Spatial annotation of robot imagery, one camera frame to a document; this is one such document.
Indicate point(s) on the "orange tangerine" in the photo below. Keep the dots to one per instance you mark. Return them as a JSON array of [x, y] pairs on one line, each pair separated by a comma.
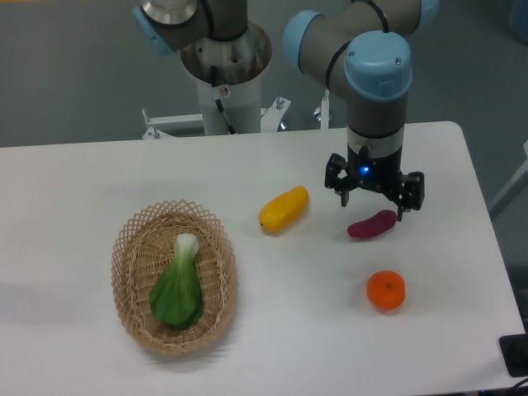
[[386, 290]]

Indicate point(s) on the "purple sweet potato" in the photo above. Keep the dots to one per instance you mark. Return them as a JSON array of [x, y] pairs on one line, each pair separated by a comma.
[[374, 226]]

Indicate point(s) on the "green bok choy vegetable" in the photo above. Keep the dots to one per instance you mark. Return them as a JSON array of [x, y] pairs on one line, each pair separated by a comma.
[[176, 297]]

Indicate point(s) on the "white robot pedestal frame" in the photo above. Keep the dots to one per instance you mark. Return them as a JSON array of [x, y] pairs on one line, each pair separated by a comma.
[[224, 109]]

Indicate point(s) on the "black device at edge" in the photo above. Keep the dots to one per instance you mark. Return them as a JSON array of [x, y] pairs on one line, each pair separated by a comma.
[[514, 353]]

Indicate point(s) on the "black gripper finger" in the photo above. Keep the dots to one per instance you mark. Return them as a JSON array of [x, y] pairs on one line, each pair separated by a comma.
[[338, 179], [407, 191]]

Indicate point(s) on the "yellow mango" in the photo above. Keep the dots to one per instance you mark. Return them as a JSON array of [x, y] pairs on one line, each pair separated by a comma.
[[282, 211]]

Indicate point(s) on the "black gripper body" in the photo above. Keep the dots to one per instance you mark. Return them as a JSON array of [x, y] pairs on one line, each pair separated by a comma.
[[374, 174]]

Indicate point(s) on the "grey table leg right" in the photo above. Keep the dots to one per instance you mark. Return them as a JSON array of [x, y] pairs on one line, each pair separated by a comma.
[[511, 189]]

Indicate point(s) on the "woven wicker basket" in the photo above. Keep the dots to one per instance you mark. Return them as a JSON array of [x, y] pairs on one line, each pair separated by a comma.
[[144, 250]]

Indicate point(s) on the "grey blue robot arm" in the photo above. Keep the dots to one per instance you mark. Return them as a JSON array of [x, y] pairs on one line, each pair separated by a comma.
[[360, 55]]

